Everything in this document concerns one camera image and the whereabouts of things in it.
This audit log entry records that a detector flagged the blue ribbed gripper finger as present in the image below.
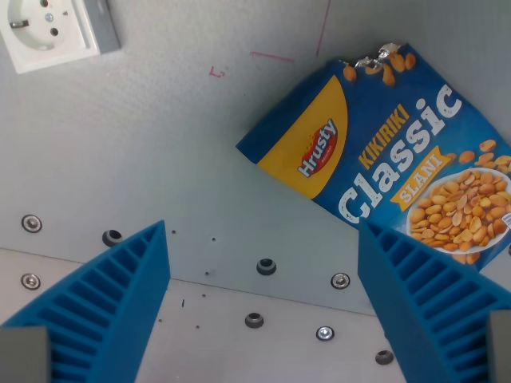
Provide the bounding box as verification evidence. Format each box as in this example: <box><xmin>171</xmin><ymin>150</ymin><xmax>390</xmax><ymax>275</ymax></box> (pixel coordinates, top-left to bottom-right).
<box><xmin>357</xmin><ymin>220</ymin><xmax>511</xmax><ymax>383</ymax></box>
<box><xmin>0</xmin><ymin>219</ymin><xmax>172</xmax><ymax>383</ymax></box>

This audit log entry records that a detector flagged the blue peanut snack bag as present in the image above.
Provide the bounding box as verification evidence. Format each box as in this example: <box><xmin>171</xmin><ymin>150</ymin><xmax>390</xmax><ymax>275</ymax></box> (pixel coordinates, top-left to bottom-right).
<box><xmin>235</xmin><ymin>41</ymin><xmax>511</xmax><ymax>276</ymax></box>

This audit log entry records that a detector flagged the white electrical wall socket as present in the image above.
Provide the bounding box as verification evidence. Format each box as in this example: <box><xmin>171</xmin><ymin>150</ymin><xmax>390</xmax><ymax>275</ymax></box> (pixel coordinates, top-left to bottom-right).
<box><xmin>0</xmin><ymin>0</ymin><xmax>122</xmax><ymax>75</ymax></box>

